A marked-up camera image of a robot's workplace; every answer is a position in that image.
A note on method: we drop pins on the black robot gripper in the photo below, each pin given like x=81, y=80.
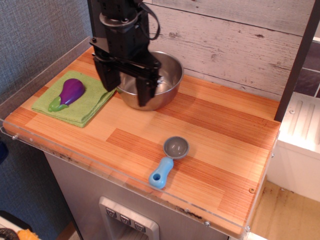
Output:
x=124, y=48

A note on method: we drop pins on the blue handled grey spoon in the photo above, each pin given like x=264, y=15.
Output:
x=174, y=148

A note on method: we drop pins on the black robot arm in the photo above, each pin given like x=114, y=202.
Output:
x=125, y=8

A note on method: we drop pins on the stainless steel bowl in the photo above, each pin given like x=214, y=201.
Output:
x=171, y=74

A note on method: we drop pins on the green folded cloth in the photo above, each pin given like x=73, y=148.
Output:
x=82, y=110

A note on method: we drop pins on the purple toy eggplant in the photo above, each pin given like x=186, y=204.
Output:
x=72, y=90

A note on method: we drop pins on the grey toy cabinet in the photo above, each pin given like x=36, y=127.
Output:
x=83, y=190

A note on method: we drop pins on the clear acrylic table guard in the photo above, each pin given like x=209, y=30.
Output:
x=217, y=181

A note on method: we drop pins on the silver toy dispenser panel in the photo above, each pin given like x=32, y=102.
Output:
x=125, y=221

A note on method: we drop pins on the orange object bottom left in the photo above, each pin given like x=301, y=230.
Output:
x=26, y=234

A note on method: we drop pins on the white toy sink unit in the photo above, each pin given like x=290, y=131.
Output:
x=295, y=165

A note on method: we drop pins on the dark right vertical post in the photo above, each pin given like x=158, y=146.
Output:
x=302, y=53

